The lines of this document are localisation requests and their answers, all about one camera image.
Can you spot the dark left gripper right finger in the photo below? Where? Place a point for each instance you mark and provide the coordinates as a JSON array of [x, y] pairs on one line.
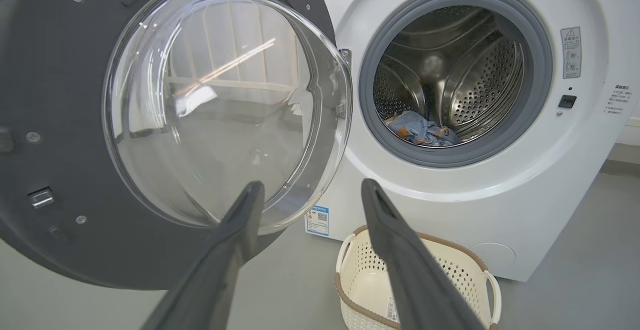
[[420, 285]]

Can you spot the cream perforated laundry basket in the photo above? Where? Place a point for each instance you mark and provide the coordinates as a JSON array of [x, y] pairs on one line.
[[360, 290]]

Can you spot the grey warning sticker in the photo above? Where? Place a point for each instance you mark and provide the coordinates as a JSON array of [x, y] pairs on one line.
[[571, 52]]

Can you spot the round glass washer door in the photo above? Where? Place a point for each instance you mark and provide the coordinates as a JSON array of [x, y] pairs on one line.
[[65, 95]]

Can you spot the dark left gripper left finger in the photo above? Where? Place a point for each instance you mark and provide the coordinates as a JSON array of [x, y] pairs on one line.
[[215, 280]]

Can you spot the round white filter cover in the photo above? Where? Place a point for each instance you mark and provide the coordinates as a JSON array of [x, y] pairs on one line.
[[492, 256]]

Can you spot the blue energy label sticker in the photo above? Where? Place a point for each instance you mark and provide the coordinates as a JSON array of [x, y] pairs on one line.
[[317, 221]]

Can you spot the white front-load washing machine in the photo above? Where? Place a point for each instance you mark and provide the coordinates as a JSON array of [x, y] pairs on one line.
[[450, 200]]

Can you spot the black door latch socket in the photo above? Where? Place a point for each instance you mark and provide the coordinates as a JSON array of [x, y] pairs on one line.
[[567, 101]]

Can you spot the blue cartoon print garment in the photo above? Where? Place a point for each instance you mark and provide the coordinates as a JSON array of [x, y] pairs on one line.
[[407, 127], [446, 137]]

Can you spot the basket product label sticker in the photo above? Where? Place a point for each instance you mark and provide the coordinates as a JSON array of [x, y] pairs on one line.
[[391, 311]]

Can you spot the stainless steel washing machine drum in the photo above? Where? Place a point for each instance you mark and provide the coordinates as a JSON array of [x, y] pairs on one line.
[[475, 70]]

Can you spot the metal door hinge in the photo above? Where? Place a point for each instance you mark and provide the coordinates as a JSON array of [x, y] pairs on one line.
[[345, 54]]

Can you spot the black text instruction decal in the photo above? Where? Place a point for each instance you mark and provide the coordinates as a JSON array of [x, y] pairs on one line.
[[618, 101]]

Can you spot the grey rubber door gasket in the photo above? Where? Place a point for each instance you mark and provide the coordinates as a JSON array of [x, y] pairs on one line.
[[537, 80]]

